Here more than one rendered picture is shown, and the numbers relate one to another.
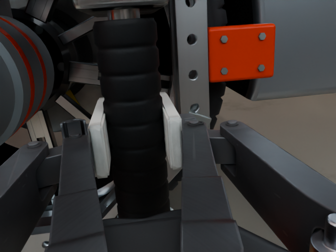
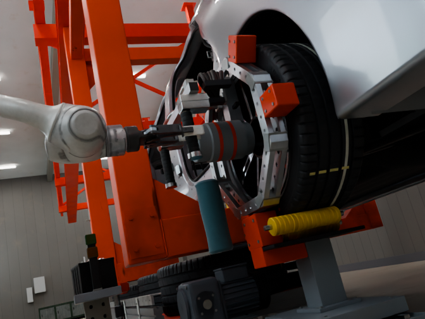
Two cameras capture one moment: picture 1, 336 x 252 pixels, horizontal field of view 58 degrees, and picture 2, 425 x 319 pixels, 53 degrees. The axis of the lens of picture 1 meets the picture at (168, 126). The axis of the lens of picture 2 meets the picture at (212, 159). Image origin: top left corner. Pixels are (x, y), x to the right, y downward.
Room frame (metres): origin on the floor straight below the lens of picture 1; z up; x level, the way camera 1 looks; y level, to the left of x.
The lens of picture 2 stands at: (-0.09, -1.17, 0.40)
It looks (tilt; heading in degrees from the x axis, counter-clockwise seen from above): 15 degrees up; 75
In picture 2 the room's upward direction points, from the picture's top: 13 degrees counter-clockwise
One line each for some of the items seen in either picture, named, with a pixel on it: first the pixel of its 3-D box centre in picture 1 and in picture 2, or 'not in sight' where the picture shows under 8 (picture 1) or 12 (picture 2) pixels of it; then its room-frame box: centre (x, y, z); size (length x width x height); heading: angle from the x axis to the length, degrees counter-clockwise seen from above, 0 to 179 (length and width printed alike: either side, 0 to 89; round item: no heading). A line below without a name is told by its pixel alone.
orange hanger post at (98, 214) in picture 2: not in sight; (86, 148); (-0.19, 2.61, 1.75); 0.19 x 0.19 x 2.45; 6
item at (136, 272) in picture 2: not in sight; (146, 257); (0.16, 2.64, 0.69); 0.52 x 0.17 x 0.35; 6
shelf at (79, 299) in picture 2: not in sight; (95, 295); (-0.19, 0.73, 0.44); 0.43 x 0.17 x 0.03; 96
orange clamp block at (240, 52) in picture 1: (233, 51); (278, 100); (0.44, -0.10, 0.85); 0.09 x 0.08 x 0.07; 96
